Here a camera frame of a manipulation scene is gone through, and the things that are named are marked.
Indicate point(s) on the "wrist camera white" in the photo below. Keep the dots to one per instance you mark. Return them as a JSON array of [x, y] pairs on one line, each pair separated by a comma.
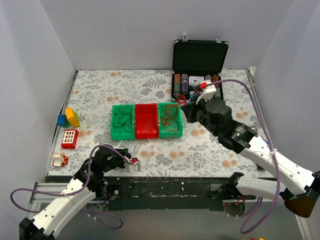
[[132, 165], [206, 91]]

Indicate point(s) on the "red bin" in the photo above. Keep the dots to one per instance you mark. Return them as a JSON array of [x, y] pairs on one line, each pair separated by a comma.
[[146, 121]]

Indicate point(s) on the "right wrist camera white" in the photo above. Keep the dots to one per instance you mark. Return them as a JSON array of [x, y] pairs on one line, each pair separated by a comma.
[[206, 91]]

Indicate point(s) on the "red white toy block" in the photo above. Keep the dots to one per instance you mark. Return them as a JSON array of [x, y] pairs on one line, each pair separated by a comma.
[[69, 139]]

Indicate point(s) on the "stacked toy bricks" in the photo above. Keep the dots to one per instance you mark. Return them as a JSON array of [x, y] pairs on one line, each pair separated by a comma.
[[69, 119]]

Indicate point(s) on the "left green bin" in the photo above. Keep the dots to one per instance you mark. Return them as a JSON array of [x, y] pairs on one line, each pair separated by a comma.
[[122, 122]]

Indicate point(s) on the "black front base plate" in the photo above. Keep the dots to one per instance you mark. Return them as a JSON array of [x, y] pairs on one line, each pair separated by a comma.
[[160, 193]]

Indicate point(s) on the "small red white toy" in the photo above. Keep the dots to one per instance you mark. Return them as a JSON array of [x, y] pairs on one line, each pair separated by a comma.
[[59, 160]]

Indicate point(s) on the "green bin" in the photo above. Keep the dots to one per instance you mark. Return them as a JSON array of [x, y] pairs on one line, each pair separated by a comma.
[[122, 122], [170, 120]]

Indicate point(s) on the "floral table mat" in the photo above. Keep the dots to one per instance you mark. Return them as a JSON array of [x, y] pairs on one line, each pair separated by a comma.
[[196, 154]]

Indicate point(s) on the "black poker chip case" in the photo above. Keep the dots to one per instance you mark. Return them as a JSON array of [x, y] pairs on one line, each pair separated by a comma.
[[195, 61]]

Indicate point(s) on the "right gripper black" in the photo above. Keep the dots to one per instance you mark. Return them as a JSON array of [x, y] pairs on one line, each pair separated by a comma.
[[189, 113]]

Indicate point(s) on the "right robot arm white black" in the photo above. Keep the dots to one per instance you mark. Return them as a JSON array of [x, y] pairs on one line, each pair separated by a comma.
[[299, 188]]

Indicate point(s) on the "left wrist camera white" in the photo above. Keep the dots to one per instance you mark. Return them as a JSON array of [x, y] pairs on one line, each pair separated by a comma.
[[132, 165]]

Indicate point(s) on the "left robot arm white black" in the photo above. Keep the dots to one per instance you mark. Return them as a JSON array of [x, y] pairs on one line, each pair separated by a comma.
[[86, 185]]

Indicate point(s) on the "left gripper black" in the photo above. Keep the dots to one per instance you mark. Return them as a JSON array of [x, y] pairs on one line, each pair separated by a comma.
[[122, 155]]

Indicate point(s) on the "right green bin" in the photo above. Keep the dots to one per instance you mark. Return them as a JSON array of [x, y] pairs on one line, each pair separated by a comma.
[[170, 120]]

